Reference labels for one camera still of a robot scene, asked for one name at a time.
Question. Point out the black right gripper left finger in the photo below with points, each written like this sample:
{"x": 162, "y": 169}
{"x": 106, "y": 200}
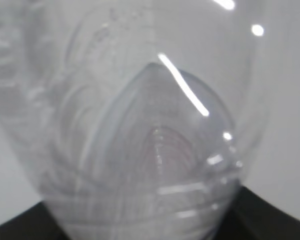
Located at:
{"x": 35, "y": 223}

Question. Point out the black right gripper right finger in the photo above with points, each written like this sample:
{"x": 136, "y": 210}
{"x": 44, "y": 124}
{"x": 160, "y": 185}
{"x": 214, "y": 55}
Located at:
{"x": 252, "y": 218}

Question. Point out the clear red-label water bottle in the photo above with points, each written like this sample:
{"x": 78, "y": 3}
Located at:
{"x": 133, "y": 119}

